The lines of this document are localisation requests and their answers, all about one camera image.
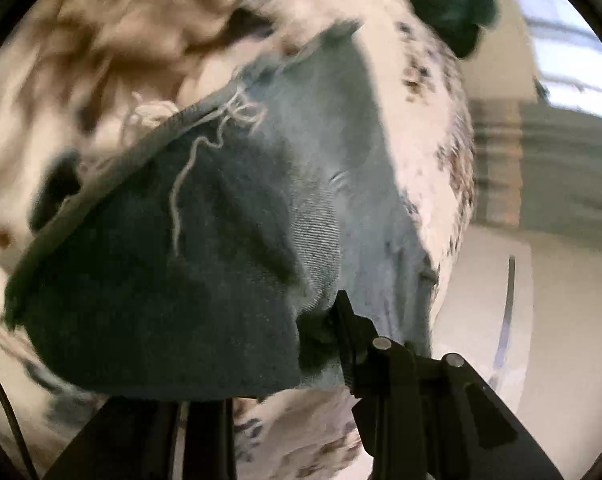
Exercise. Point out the white patterned bed blanket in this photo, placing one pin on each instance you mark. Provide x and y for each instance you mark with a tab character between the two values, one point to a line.
131	60

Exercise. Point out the window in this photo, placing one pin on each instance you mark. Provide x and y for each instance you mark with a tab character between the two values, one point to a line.
561	30

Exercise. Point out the blue denim pants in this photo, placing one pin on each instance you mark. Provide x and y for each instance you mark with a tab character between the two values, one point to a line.
241	240

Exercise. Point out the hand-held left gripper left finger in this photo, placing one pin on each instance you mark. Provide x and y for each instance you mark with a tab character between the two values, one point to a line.
201	435

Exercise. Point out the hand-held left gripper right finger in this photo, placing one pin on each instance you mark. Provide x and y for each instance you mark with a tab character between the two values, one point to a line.
361	360

